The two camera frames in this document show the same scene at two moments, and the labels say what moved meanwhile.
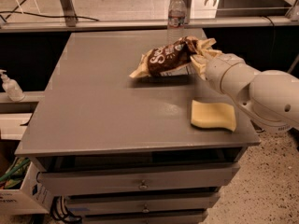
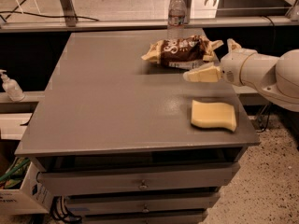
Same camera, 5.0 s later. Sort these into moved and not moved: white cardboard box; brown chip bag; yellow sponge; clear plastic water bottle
Moved: brown chip bag
Not moved: clear plastic water bottle; yellow sponge; white cardboard box
